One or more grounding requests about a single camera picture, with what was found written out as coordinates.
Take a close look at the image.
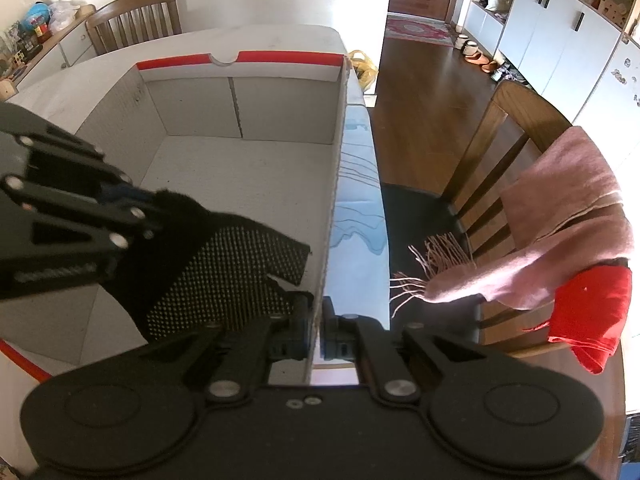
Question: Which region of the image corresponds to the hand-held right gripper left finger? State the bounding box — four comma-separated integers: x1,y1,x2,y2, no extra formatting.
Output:
142,294,313,404

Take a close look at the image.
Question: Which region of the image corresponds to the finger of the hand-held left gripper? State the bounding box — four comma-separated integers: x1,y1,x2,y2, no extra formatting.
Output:
0,175,163,302
0,102,135,197

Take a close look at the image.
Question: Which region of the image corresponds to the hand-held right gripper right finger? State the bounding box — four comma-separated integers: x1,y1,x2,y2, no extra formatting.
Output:
322,297,490,404

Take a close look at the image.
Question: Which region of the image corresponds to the black dotted glove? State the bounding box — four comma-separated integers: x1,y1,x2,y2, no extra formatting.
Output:
102,189,313,345

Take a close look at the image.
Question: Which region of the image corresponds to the white cardboard box red stripe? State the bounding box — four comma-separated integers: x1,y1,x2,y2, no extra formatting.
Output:
0,51,351,386

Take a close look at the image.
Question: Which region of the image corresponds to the wooden sideboard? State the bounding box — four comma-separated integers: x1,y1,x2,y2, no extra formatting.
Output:
0,4,98,97

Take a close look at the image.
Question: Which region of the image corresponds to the black seat cushion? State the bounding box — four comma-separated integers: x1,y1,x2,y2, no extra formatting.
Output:
382,182,472,333

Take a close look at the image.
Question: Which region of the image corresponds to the white plastic bag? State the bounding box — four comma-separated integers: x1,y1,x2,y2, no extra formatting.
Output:
47,0,82,32

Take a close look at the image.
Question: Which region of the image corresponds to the printed table mat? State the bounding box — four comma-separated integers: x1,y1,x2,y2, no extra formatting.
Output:
311,102,392,386

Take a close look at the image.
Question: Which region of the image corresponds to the blue plastic bag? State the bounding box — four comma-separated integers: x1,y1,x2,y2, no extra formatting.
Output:
22,2,51,28

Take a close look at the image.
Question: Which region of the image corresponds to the wooden dining chair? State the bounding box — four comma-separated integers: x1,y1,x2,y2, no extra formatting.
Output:
85,0,183,57
390,80,626,361

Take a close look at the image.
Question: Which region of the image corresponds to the yellow plastic bag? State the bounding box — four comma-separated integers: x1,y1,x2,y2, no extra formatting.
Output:
347,50,380,94

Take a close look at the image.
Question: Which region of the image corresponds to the pink fringed scarf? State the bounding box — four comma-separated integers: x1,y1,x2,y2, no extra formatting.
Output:
390,125,636,320

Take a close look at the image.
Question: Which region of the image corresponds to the red cloth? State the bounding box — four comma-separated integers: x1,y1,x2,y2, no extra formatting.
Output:
525,264,633,376

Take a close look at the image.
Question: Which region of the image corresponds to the row of shoes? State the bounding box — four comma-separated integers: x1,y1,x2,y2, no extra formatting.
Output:
450,32,528,86

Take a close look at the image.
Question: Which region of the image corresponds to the red patterned rug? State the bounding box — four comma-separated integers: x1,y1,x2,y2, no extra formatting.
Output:
384,14,453,45

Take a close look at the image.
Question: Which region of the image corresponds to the white cabinet wall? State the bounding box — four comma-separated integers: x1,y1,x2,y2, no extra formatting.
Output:
462,0,640,137

